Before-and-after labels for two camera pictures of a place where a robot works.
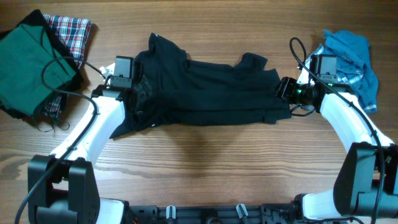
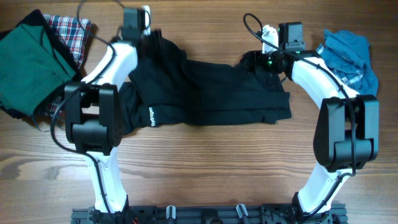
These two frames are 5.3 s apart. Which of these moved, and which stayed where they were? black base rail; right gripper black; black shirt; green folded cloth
Moved: right gripper black
Stayed: green folded cloth; black shirt; black base rail
